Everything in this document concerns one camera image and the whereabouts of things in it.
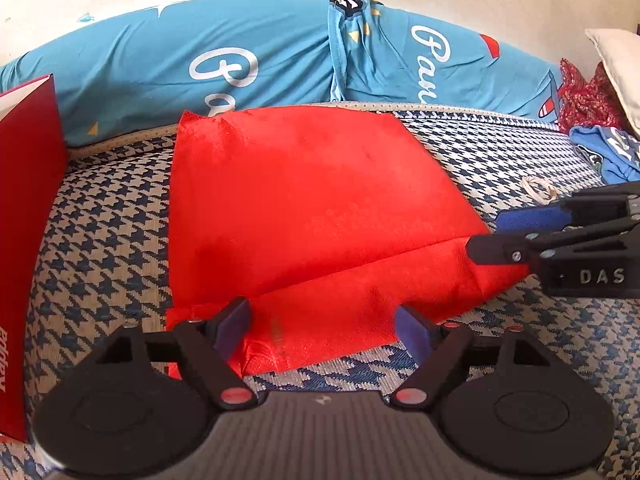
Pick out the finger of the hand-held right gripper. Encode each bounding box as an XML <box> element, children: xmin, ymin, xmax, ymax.
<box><xmin>496</xmin><ymin>181</ymin><xmax>640</xmax><ymax>234</ymax></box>
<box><xmin>465</xmin><ymin>215</ymin><xmax>640</xmax><ymax>267</ymax></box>

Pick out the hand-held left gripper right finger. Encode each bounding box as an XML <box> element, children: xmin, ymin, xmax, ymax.
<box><xmin>392</xmin><ymin>305</ymin><xmax>548</xmax><ymax>408</ymax></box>

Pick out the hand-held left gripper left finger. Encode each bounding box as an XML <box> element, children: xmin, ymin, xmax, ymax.
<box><xmin>97</xmin><ymin>296</ymin><xmax>258</xmax><ymax>408</ymax></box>

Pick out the white elastic band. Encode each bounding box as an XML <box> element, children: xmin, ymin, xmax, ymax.
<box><xmin>520</xmin><ymin>176</ymin><xmax>558</xmax><ymax>202</ymax></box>

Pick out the red shopping bag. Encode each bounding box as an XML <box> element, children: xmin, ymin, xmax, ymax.
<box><xmin>165</xmin><ymin>105</ymin><xmax>532</xmax><ymax>381</ymax></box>

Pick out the blue patterned garment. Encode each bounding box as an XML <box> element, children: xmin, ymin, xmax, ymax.
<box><xmin>569</xmin><ymin>125</ymin><xmax>640</xmax><ymax>186</ymax></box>

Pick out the red floral cloth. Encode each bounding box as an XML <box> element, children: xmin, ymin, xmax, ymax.
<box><xmin>556</xmin><ymin>57</ymin><xmax>628</xmax><ymax>135</ymax></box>

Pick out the blue white houndstooth mattress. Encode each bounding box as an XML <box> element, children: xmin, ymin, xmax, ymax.
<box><xmin>0</xmin><ymin>102</ymin><xmax>640</xmax><ymax>480</ymax></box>

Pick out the white pillow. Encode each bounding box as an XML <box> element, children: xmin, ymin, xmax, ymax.
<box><xmin>585</xmin><ymin>27</ymin><xmax>640</xmax><ymax>138</ymax></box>

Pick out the red shoe box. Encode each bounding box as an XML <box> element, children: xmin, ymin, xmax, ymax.
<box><xmin>0</xmin><ymin>74</ymin><xmax>70</xmax><ymax>443</ymax></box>

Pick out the blue printed quilt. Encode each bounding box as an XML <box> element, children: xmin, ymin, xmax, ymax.
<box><xmin>0</xmin><ymin>0</ymin><xmax>566</xmax><ymax>148</ymax></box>

